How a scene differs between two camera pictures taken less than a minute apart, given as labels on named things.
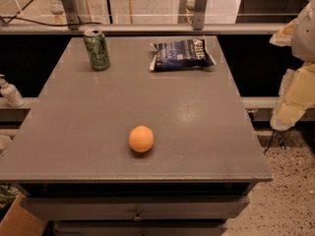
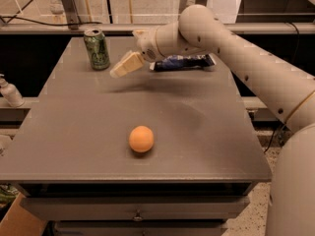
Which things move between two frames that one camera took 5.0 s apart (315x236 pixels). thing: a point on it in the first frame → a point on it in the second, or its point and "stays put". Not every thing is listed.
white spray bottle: x=11 y=93 stays put
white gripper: x=305 y=36 → x=147 y=44
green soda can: x=97 y=47 stays put
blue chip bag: x=188 y=54 stays put
